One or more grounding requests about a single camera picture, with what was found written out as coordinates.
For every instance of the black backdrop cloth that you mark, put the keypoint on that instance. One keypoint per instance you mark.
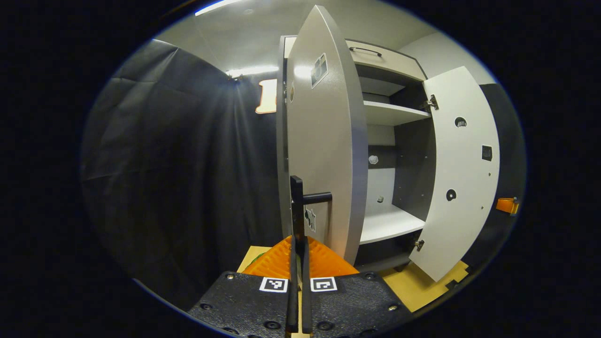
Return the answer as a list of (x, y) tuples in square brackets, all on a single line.
[(178, 164)]

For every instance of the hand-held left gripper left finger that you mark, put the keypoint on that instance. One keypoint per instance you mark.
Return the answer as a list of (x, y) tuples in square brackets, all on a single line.
[(293, 305)]

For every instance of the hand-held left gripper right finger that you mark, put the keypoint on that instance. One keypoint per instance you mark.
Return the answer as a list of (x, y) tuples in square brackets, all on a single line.
[(306, 305)]

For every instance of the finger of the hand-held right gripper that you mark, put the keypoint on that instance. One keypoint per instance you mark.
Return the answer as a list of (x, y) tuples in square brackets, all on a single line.
[(506, 205)]

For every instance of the white cabinet shelf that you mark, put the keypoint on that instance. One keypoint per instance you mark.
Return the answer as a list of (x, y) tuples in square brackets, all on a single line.
[(389, 225), (389, 115)]

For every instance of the grey cabinet shelf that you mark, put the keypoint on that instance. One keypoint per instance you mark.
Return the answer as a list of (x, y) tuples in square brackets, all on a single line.
[(378, 87)]

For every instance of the grey double-door shoe cabinet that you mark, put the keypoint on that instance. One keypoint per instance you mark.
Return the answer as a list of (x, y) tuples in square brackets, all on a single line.
[(413, 169)]

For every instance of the light grey cabinet drawer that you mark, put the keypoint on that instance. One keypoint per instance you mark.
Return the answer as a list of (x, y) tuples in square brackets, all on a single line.
[(394, 63)]

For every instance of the small green object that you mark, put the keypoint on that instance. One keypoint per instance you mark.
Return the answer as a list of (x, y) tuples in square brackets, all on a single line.
[(257, 257)]

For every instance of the light grey cabinet door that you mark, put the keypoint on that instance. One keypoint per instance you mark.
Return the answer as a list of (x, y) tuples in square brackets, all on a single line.
[(460, 211), (324, 141)]

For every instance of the ceiling light strip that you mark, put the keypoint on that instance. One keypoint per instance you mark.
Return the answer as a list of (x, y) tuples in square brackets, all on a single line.
[(253, 71)]

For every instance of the metal door hinge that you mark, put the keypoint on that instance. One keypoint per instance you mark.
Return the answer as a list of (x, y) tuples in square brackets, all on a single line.
[(419, 244), (429, 102)]

